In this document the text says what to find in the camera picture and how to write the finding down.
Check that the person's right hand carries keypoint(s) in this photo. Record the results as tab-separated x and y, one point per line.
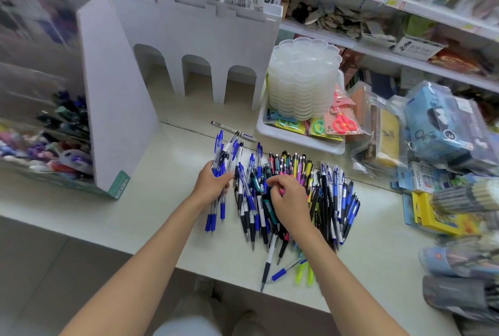
292	205

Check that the person's left hand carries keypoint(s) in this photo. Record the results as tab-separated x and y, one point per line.
208	187

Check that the person's left fingers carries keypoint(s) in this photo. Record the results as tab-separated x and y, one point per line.
227	180

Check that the person's right fingers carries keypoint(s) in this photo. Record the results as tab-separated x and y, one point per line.
278	183

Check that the bunch of blue ballpoint pens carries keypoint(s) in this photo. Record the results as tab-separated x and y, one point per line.
222	152

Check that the person's right forearm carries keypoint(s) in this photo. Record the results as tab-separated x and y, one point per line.
347	285

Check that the person's left forearm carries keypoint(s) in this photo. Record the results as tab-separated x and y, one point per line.
144	265

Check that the white plastic tray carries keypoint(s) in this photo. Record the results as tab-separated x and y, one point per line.
296	139

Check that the white marker pen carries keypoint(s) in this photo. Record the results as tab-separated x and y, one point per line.
233	130

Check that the pile of assorted pens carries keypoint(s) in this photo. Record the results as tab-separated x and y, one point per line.
331	199

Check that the yellow scissors packet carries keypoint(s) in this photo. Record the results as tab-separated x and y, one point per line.
289	125

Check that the blue scissors packet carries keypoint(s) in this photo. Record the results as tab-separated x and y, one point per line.
273	116

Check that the green scissors packet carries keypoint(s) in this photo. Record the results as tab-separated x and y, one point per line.
319	128

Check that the white black ballpoint pen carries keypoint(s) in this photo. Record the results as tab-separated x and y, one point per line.
269	261

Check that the clear blue ballpoint pen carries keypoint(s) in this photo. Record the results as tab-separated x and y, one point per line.
286	269

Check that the red scissors packet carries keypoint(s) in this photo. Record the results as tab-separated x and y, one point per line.
345	121

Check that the neon yellow pen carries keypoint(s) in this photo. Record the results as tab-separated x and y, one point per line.
310	275
299	274

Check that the stack of translucent paint palettes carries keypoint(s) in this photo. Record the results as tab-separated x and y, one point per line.
304	78

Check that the clear bag of brown notebooks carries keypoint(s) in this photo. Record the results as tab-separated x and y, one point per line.
384	137

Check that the person's beige shoe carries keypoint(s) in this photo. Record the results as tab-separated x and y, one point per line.
249	323

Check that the white cardboard pen display box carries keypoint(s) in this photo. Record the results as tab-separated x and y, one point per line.
113	94

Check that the small blue white packet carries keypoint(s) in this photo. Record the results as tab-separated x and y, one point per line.
423	178

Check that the white arched display stand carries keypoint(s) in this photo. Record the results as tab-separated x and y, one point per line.
202	35

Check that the person's light trousers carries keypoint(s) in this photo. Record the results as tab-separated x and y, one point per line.
187	324

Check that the yellow flat box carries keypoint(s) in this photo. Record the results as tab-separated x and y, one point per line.
436	213

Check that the white shelf unit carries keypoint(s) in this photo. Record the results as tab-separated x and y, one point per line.
390	55

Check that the group of coloured display pens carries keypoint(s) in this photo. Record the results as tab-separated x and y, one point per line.
58	141

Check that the packaged light blue pencil case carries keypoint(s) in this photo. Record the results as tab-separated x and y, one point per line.
448	125

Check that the clear pack of pencils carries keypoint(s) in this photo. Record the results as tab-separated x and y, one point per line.
466	195

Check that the blue fabric pencil case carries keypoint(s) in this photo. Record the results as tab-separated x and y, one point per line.
456	261

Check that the white black card packet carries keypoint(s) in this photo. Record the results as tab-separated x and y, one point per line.
419	48

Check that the grey fabric pencil case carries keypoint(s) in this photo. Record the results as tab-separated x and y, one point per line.
460	296

